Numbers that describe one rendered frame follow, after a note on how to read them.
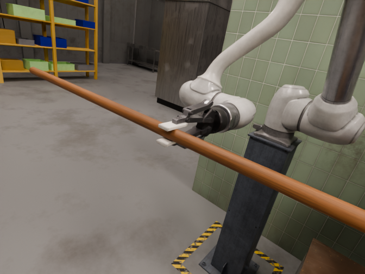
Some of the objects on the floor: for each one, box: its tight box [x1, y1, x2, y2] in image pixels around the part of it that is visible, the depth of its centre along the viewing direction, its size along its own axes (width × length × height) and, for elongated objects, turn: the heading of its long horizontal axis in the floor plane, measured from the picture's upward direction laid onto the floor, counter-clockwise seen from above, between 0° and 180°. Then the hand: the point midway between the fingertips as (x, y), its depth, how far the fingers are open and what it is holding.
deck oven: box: [155, 0, 232, 113], centre depth 510 cm, size 173×133×226 cm
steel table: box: [127, 42, 160, 72], centre depth 1002 cm, size 72×190×98 cm, turn 30°
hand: (171, 132), depth 51 cm, fingers closed on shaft, 3 cm apart
